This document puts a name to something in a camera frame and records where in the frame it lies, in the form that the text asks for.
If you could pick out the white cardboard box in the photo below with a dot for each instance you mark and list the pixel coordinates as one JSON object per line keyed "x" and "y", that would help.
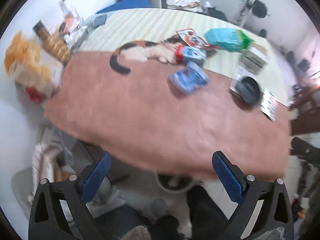
{"x": 255, "y": 58}

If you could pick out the red blue milk carton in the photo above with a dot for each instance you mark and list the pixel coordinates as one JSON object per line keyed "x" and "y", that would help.
{"x": 185, "y": 54}

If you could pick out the silver pill blister pack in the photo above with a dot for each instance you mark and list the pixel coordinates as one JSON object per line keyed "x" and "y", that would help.
{"x": 269, "y": 105}

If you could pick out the blue foam mat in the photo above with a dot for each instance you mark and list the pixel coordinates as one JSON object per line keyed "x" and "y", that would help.
{"x": 126, "y": 4}

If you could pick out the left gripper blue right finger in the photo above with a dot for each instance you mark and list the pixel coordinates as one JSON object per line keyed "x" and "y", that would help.
{"x": 230, "y": 176}

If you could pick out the red white snack packet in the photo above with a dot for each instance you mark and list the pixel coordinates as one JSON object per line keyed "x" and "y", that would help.
{"x": 190, "y": 38}

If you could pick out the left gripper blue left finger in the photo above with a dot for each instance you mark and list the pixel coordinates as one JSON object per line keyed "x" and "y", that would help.
{"x": 92, "y": 177}

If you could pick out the white bag with trash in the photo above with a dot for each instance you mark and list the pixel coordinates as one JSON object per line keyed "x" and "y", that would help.
{"x": 54, "y": 157}

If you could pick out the white round trash bin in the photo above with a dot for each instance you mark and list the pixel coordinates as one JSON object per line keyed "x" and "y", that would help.
{"x": 174, "y": 184}

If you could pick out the grey slippers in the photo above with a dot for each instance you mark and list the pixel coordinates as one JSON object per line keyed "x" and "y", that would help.
{"x": 177, "y": 207}

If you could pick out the white medicine card sleeve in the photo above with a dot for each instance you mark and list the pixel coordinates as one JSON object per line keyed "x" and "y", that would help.
{"x": 242, "y": 72}

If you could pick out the yellow chip bag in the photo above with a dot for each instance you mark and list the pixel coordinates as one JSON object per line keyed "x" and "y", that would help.
{"x": 30, "y": 66}

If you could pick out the teal green snack bag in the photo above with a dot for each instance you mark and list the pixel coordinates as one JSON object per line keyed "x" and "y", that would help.
{"x": 233, "y": 40}

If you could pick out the dark wooden chair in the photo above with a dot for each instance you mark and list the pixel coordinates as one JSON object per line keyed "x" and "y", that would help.
{"x": 306, "y": 102}

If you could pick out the gold textured bottle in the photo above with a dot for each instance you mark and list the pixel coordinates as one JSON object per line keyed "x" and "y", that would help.
{"x": 52, "y": 44}

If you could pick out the blue crumpled wrapper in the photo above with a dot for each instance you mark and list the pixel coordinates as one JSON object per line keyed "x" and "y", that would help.
{"x": 189, "y": 79}

